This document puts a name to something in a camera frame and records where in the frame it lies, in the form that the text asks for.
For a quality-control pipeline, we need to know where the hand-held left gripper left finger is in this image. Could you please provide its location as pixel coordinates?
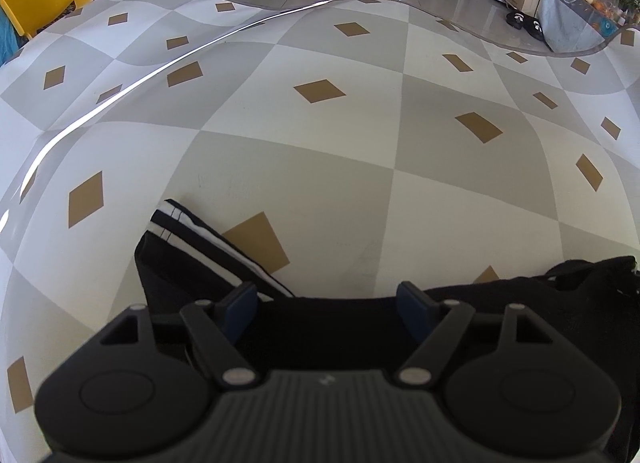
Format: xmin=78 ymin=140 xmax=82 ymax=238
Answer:
xmin=97 ymin=282 xmax=258 ymax=389

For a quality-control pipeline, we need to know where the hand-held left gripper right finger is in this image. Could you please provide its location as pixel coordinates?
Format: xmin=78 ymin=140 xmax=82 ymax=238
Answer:
xmin=392 ymin=281 xmax=556 ymax=389

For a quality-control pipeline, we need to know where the black t-shirt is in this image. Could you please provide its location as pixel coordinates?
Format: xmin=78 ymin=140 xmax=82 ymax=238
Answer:
xmin=134 ymin=199 xmax=640 ymax=463

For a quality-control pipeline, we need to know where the checkered tablecloth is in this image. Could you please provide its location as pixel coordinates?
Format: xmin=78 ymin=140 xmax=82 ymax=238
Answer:
xmin=0 ymin=0 xmax=640 ymax=463

